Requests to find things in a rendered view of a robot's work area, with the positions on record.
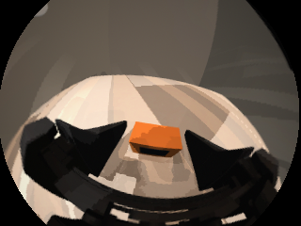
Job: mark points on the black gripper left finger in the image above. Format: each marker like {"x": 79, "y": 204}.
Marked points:
{"x": 94, "y": 145}

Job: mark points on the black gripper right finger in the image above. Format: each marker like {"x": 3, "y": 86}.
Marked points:
{"x": 210, "y": 161}

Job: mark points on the orange block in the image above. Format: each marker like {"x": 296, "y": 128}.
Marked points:
{"x": 155, "y": 140}

